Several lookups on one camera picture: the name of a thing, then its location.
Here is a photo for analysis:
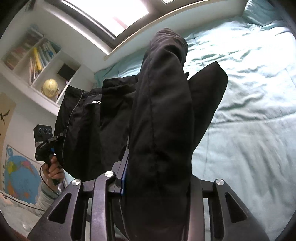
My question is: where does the person's left hand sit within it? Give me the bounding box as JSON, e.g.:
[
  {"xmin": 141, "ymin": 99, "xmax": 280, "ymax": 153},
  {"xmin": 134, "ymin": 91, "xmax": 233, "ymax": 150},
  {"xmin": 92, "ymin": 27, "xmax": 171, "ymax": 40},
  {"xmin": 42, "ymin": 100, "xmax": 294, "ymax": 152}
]
[{"xmin": 42, "ymin": 156, "xmax": 65, "ymax": 184}]

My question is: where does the teal pillow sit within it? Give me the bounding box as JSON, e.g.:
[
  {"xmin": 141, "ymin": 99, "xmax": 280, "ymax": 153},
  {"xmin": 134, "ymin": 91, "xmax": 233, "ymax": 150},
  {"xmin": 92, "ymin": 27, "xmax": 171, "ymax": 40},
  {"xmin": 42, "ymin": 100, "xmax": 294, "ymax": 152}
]
[{"xmin": 242, "ymin": 0, "xmax": 282, "ymax": 26}]

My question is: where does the row of books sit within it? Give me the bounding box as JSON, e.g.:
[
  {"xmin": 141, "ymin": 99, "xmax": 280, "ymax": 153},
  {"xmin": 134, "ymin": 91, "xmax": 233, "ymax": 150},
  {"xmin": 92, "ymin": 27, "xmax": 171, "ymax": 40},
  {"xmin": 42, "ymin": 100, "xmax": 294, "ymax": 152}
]
[{"xmin": 3, "ymin": 25, "xmax": 61, "ymax": 85}]

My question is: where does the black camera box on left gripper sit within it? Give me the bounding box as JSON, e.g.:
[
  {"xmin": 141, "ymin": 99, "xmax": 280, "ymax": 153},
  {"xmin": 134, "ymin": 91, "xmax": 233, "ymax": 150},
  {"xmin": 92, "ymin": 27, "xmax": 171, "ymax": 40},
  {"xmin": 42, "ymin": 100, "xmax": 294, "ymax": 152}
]
[{"xmin": 34, "ymin": 125, "xmax": 53, "ymax": 144}]

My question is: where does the window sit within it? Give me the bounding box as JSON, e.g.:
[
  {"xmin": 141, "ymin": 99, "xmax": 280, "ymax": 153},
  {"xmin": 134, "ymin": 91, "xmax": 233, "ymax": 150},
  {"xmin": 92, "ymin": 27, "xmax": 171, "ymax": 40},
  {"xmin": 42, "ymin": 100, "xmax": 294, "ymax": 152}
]
[{"xmin": 47, "ymin": 0, "xmax": 196, "ymax": 49}]

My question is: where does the black box on shelf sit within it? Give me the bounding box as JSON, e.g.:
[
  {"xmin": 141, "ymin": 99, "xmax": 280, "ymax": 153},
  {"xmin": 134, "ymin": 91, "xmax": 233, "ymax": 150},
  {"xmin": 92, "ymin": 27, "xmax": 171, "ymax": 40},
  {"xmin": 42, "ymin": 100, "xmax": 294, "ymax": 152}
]
[{"xmin": 57, "ymin": 64, "xmax": 76, "ymax": 81}]

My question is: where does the black jacket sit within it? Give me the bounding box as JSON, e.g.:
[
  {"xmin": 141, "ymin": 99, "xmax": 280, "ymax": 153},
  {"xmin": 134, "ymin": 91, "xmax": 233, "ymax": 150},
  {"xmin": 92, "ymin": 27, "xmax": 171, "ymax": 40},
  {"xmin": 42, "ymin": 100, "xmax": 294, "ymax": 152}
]
[{"xmin": 55, "ymin": 28, "xmax": 228, "ymax": 240}]

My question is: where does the yellow globe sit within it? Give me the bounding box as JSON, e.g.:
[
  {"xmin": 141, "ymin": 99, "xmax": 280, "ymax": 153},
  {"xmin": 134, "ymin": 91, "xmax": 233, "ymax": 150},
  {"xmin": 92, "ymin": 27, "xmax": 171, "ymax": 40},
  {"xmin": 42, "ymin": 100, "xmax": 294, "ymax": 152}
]
[{"xmin": 41, "ymin": 79, "xmax": 59, "ymax": 98}]

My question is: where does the grey sleeve left forearm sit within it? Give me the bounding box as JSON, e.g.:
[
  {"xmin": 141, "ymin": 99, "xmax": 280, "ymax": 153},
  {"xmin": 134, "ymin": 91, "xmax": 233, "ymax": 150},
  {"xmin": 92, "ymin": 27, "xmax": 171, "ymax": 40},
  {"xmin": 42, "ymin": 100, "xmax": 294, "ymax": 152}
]
[{"xmin": 35, "ymin": 180, "xmax": 67, "ymax": 210}]

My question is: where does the black cable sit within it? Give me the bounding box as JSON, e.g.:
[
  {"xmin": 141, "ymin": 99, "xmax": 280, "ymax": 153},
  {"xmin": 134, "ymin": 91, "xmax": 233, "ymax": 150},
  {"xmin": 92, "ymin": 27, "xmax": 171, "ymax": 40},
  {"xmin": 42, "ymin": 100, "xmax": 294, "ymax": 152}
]
[{"xmin": 0, "ymin": 162, "xmax": 58, "ymax": 212}]

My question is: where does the light teal bed comforter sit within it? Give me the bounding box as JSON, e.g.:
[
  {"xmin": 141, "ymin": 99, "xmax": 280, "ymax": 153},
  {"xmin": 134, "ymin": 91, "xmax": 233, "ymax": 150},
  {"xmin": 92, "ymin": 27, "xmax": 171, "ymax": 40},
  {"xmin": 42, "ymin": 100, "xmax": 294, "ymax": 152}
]
[{"xmin": 95, "ymin": 17, "xmax": 295, "ymax": 240}]

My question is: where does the white bed frame edge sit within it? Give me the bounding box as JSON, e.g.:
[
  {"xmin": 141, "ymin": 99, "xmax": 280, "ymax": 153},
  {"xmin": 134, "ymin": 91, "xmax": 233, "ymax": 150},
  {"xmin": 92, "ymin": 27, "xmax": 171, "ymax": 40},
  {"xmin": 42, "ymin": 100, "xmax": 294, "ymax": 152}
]
[{"xmin": 104, "ymin": 1, "xmax": 247, "ymax": 64}]

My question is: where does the world map poster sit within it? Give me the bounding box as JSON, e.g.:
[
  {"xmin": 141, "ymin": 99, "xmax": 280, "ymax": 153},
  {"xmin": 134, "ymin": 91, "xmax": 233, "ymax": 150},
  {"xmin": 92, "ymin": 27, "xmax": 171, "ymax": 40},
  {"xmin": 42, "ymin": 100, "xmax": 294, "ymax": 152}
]
[{"xmin": 2, "ymin": 145, "xmax": 42, "ymax": 204}]

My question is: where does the white wall bookshelf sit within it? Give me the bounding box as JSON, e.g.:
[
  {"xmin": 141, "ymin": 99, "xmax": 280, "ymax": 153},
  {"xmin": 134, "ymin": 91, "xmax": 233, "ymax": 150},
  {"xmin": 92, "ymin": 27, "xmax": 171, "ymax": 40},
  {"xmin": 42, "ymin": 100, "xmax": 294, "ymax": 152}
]
[{"xmin": 1, "ymin": 24, "xmax": 94, "ymax": 115}]

